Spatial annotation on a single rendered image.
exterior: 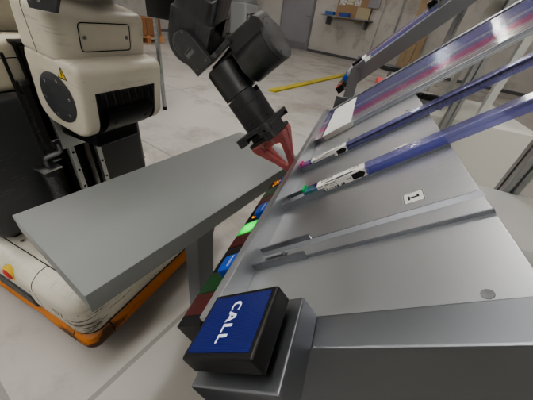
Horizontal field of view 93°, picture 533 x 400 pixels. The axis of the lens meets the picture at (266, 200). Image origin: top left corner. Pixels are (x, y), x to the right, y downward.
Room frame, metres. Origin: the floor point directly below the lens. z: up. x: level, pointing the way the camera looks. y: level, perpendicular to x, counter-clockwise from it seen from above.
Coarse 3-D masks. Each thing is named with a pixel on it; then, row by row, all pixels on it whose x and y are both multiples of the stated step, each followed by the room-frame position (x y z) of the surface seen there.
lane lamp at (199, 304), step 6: (198, 294) 0.17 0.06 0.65; (204, 294) 0.17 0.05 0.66; (210, 294) 0.16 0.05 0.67; (198, 300) 0.16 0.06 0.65; (204, 300) 0.16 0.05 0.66; (192, 306) 0.16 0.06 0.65; (198, 306) 0.15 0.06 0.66; (204, 306) 0.15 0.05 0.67; (186, 312) 0.15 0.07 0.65; (192, 312) 0.15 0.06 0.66; (198, 312) 0.14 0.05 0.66
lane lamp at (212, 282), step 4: (212, 276) 0.20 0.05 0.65; (216, 276) 0.20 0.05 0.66; (220, 276) 0.19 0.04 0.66; (208, 280) 0.19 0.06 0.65; (212, 280) 0.19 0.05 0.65; (216, 280) 0.19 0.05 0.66; (220, 280) 0.18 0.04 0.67; (208, 284) 0.19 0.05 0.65; (212, 284) 0.18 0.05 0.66; (216, 284) 0.18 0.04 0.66; (204, 288) 0.18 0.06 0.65; (208, 288) 0.18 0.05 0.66; (212, 288) 0.17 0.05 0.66; (216, 288) 0.17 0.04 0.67; (200, 292) 0.18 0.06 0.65; (204, 292) 0.17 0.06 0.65; (208, 292) 0.17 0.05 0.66
